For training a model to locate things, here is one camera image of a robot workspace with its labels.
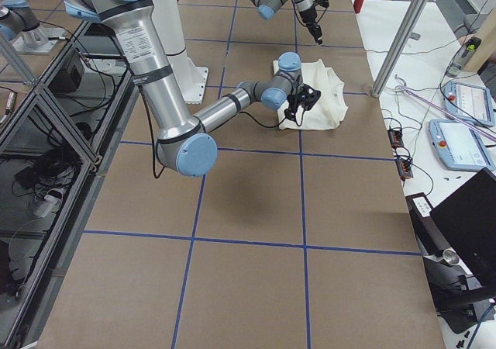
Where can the near blue teach pendant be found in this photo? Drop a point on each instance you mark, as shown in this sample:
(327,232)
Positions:
(458,147)

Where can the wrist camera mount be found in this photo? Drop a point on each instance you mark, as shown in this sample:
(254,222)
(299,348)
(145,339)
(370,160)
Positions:
(307,97)
(321,3)

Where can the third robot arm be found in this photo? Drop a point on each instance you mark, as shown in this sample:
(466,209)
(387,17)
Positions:
(20,25)

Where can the far blue teach pendant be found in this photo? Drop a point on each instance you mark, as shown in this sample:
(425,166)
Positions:
(469,102)

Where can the blue teach pendant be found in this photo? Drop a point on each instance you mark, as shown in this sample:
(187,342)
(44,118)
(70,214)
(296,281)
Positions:
(469,102)
(458,147)

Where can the cream long sleeve shirt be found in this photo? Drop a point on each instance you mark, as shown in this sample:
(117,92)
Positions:
(329,111)

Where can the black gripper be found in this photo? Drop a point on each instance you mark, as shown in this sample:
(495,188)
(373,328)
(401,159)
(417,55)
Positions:
(309,16)
(293,103)

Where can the aluminium frame post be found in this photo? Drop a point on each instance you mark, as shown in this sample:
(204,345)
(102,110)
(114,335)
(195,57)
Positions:
(411,17)

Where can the black laptop computer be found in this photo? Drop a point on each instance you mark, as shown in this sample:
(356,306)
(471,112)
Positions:
(466,219)

